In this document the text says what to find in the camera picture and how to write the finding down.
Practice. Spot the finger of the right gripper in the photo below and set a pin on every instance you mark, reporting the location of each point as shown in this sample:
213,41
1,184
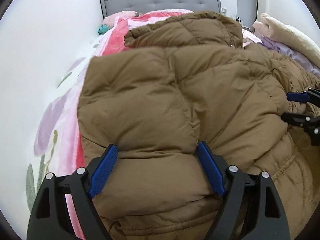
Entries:
310,125
311,95

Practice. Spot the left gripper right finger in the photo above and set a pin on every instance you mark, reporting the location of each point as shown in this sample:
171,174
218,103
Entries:
265,216

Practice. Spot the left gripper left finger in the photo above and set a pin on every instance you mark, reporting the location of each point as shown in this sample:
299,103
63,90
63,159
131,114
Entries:
50,219

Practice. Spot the brown puffer jacket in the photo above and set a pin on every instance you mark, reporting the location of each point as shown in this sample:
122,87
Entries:
236,97

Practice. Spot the lilac folded bedding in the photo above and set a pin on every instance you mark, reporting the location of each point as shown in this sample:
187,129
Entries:
249,37

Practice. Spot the white floral bed sheet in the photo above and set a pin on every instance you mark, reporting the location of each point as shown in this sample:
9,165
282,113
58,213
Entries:
57,138

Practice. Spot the cream fleece folded blanket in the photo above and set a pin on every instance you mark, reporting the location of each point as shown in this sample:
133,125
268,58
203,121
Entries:
277,31

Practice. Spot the grey door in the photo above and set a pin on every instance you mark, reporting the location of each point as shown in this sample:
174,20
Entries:
247,12

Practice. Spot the teal plush toy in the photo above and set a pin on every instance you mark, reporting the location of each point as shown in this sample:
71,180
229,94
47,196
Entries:
103,29

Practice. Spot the pink fluffy pillow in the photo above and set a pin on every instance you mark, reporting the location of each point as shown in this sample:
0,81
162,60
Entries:
110,20

